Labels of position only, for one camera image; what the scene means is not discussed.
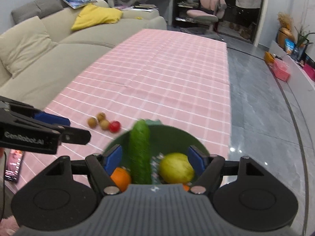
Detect blue snack bag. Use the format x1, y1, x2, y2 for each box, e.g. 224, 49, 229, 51
284, 38, 295, 55

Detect golden vase dried flowers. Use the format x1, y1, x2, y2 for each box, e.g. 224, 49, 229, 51
277, 12, 295, 49

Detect yellow cushion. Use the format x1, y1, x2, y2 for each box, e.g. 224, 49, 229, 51
71, 4, 123, 31

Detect yellow-green pear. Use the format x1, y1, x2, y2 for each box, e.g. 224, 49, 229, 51
158, 152, 195, 184

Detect grey cushion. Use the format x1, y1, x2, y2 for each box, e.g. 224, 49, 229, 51
11, 0, 63, 25

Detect pink office chair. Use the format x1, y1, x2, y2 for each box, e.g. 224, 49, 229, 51
186, 0, 227, 32

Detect pink tissue box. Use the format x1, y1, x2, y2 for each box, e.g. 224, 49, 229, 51
272, 59, 290, 82

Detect green potted plant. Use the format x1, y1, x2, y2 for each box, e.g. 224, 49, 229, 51
294, 26, 315, 49

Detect green cucumber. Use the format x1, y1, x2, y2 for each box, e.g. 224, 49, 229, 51
128, 119, 152, 184

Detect white tv console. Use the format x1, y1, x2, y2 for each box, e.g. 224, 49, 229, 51
268, 40, 315, 104

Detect magenta box on console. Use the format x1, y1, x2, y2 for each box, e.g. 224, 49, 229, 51
303, 63, 315, 81

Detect brown longan top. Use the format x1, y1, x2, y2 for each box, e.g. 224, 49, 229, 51
96, 112, 106, 122

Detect brown longan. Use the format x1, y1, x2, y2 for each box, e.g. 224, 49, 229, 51
87, 117, 98, 128
99, 119, 110, 131
96, 112, 106, 122

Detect beige sofa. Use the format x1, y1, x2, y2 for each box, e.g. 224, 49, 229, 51
1, 7, 167, 109

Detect orange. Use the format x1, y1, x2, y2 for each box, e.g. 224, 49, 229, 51
183, 183, 192, 191
110, 167, 132, 192

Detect pink checked cloth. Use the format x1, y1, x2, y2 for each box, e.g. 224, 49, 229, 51
4, 28, 232, 197

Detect small red tomato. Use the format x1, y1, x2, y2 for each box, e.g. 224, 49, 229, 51
108, 121, 121, 133

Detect orange box on floor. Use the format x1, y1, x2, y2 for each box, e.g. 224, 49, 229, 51
264, 52, 274, 66

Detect smartphone with lit screen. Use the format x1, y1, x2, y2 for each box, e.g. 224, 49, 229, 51
4, 149, 24, 183

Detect green colander bowl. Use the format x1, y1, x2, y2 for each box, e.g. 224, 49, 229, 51
104, 120, 209, 184

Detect beige back cushion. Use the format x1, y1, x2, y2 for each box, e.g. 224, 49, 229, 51
1, 16, 58, 78

